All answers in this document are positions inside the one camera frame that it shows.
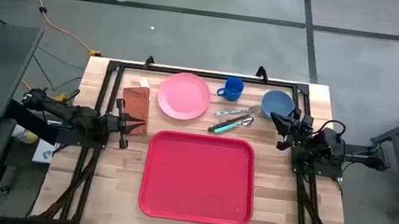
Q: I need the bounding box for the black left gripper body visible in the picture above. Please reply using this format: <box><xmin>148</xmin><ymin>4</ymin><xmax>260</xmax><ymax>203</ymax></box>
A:
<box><xmin>99</xmin><ymin>97</ymin><xmax>134</xmax><ymax>151</ymax></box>

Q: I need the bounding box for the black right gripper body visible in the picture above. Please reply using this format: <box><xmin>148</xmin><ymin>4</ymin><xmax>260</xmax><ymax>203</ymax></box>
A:
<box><xmin>276</xmin><ymin>106</ymin><xmax>316</xmax><ymax>154</ymax></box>

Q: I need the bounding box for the brown cloth napkin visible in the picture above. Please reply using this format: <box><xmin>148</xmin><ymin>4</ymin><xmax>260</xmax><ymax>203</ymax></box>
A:
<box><xmin>117</xmin><ymin>76</ymin><xmax>154</xmax><ymax>138</ymax></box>

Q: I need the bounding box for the blue bowl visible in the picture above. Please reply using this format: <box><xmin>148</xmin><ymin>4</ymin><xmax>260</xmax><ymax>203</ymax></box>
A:
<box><xmin>259</xmin><ymin>88</ymin><xmax>297</xmax><ymax>123</ymax></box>

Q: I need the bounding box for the fork with patterned teal handle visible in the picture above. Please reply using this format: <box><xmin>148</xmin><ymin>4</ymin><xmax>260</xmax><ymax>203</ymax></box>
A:
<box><xmin>213</xmin><ymin>100</ymin><xmax>262</xmax><ymax>122</ymax></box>

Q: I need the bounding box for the pink plate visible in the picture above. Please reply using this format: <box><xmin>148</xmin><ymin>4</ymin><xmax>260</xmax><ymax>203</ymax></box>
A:
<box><xmin>154</xmin><ymin>69</ymin><xmax>214</xmax><ymax>124</ymax></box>

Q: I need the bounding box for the spoon with teal handle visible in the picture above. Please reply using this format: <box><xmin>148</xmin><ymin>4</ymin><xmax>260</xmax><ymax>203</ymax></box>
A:
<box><xmin>213</xmin><ymin>112</ymin><xmax>255</xmax><ymax>139</ymax></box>

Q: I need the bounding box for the blue mug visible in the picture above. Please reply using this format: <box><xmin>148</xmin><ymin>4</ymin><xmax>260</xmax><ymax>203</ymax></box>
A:
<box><xmin>216</xmin><ymin>75</ymin><xmax>246</xmax><ymax>103</ymax></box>

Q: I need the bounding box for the red plastic tray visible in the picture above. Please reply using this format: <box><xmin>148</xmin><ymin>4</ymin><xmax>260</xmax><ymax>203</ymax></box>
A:
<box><xmin>136</xmin><ymin>127</ymin><xmax>262</xmax><ymax>224</ymax></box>

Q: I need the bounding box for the black table clamp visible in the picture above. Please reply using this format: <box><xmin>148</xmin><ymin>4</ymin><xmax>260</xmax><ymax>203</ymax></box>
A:
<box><xmin>254</xmin><ymin>65</ymin><xmax>272</xmax><ymax>85</ymax></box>
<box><xmin>143</xmin><ymin>55</ymin><xmax>156</xmax><ymax>70</ymax></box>

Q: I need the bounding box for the white box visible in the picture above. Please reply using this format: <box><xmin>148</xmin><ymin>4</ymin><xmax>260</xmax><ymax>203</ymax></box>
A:
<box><xmin>31</xmin><ymin>138</ymin><xmax>60</xmax><ymax>166</ymax></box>

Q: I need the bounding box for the yellow bottle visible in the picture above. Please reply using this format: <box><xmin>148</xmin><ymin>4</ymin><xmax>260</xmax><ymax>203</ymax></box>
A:
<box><xmin>10</xmin><ymin>124</ymin><xmax>40</xmax><ymax>146</ymax></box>

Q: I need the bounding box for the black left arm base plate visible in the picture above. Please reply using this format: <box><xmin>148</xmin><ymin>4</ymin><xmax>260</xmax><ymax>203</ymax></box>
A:
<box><xmin>54</xmin><ymin>125</ymin><xmax>112</xmax><ymax>151</ymax></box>

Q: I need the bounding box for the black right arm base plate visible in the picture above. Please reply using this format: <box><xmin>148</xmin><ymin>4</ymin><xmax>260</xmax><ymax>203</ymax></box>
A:
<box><xmin>288</xmin><ymin>145</ymin><xmax>347</xmax><ymax>180</ymax></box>

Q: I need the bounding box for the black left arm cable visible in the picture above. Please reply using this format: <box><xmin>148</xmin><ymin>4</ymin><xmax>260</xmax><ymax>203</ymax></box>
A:
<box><xmin>66</xmin><ymin>88</ymin><xmax>82</xmax><ymax>107</ymax></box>

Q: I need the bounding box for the yellow extension cable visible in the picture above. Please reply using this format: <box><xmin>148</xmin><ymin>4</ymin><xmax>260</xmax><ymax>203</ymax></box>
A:
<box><xmin>6</xmin><ymin>0</ymin><xmax>110</xmax><ymax>58</ymax></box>

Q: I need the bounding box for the black aluminium table frame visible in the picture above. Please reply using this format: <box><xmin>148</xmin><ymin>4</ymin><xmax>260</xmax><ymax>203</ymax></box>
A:
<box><xmin>29</xmin><ymin>51</ymin><xmax>368</xmax><ymax>224</ymax></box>

